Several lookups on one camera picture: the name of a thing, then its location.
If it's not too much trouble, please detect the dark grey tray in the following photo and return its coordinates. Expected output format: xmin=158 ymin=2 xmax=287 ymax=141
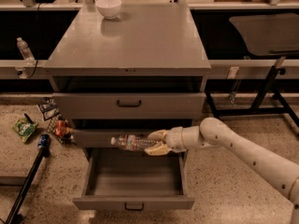
xmin=229 ymin=13 xmax=299 ymax=56

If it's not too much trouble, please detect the white ceramic bowl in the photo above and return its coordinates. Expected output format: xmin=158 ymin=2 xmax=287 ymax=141
xmin=95 ymin=0 xmax=122 ymax=19

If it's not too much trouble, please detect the orange snack packet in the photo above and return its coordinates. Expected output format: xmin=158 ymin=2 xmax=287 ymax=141
xmin=54 ymin=119 xmax=72 ymax=139

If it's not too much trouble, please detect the small upright water bottle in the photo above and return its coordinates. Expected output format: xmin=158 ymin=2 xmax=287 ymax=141
xmin=17 ymin=37 xmax=36 ymax=65

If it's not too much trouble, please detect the grey open bottom drawer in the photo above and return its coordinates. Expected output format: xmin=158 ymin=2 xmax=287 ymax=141
xmin=73 ymin=148 xmax=194 ymax=211

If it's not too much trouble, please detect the green snack bag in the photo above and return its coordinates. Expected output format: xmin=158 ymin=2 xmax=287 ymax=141
xmin=12 ymin=118 xmax=38 ymax=143

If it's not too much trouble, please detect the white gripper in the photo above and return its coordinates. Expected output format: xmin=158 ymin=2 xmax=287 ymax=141
xmin=145 ymin=127 xmax=186 ymax=156

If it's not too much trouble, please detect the black folding stand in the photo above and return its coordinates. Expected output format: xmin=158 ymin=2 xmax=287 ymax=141
xmin=205 ymin=56 xmax=299 ymax=129

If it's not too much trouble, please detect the grey metal drawer cabinet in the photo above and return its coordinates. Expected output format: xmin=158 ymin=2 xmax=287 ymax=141
xmin=43 ymin=3 xmax=212 ymax=161

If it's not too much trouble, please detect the blue soda can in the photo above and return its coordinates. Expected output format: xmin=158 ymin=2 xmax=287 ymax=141
xmin=37 ymin=133 xmax=50 ymax=149

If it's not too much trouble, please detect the grey top drawer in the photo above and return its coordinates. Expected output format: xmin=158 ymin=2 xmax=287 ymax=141
xmin=53 ymin=92 xmax=205 ymax=119

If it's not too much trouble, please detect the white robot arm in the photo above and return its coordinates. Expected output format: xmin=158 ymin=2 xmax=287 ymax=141
xmin=145 ymin=118 xmax=299 ymax=224

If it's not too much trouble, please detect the black tripod leg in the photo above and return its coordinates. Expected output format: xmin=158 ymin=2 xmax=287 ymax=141
xmin=5 ymin=147 xmax=50 ymax=224

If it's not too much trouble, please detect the grey middle drawer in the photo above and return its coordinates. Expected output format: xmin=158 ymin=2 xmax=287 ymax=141
xmin=71 ymin=128 xmax=195 ymax=148

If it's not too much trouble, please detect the clear plastic water bottle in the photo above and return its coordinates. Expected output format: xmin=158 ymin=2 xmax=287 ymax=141
xmin=110 ymin=134 xmax=157 ymax=151

